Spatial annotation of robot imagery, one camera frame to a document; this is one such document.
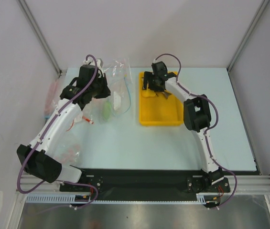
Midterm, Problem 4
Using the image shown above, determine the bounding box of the green toy cucumber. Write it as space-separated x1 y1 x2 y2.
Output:
102 101 112 122

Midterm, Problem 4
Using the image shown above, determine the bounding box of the clear blue-zipper bag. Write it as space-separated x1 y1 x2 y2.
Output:
99 57 133 123

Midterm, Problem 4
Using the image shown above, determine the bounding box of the yellow toy pear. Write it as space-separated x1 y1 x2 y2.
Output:
141 89 156 98

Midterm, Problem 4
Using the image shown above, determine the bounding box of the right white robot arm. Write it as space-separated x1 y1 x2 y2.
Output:
139 60 224 191

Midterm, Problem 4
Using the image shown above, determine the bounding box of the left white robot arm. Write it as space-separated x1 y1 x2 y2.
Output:
17 62 111 191

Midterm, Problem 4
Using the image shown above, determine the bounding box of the pile of spare zip bags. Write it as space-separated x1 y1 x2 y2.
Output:
44 79 94 167

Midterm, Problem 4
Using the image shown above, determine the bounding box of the grey toy fish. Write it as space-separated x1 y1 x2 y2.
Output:
157 91 171 99

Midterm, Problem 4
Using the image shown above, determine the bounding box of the yellow plastic tray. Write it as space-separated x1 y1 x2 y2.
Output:
138 72 183 126

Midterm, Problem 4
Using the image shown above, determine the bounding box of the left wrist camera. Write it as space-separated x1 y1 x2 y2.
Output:
83 58 104 74

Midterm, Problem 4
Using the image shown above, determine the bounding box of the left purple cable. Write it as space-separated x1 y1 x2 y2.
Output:
16 54 99 211

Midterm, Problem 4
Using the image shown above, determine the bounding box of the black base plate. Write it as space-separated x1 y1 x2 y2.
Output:
29 167 231 201

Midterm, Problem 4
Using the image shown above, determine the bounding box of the white slotted cable duct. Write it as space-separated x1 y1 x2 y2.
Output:
26 192 221 205

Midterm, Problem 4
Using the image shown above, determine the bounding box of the aluminium frame rail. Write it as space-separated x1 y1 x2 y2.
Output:
15 174 270 194

